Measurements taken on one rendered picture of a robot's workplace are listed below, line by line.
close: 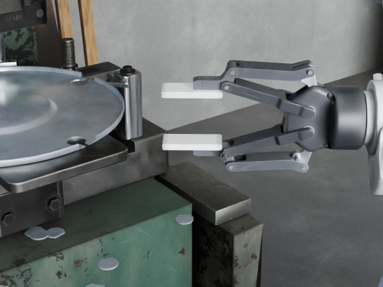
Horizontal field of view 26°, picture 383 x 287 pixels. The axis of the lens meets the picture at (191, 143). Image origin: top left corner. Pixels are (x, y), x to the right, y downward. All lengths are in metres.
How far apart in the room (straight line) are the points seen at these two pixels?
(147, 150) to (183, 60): 1.71
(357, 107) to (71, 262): 0.37
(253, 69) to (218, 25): 1.91
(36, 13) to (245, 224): 0.37
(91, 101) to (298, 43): 2.17
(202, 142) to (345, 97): 0.17
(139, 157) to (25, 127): 0.21
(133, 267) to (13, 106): 0.25
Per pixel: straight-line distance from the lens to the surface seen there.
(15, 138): 0.93
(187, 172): 1.14
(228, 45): 2.90
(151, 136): 1.10
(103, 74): 1.18
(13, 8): 0.99
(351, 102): 0.95
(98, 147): 0.90
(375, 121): 0.95
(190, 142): 0.98
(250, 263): 1.09
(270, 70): 0.94
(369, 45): 3.43
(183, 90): 0.95
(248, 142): 0.97
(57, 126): 0.95
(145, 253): 1.05
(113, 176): 1.09
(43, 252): 0.97
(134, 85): 1.07
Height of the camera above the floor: 1.16
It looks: 25 degrees down
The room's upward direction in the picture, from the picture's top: straight up
